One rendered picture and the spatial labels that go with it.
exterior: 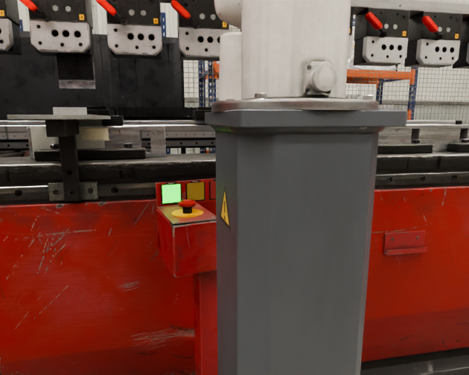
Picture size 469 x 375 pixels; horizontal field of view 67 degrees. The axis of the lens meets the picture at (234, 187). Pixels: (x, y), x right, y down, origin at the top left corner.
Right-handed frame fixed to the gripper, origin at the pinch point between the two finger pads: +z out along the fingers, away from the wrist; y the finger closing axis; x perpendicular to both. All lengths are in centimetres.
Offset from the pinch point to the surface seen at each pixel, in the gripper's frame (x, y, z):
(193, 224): -10.4, 2.5, 6.8
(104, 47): -17, -99, -36
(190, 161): -2.4, -25.5, -0.7
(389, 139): 69, -22, -6
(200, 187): -3.7, -13.0, 3.3
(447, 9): 85, -20, -49
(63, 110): -34, -38, -14
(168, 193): -12.0, -12.9, 4.1
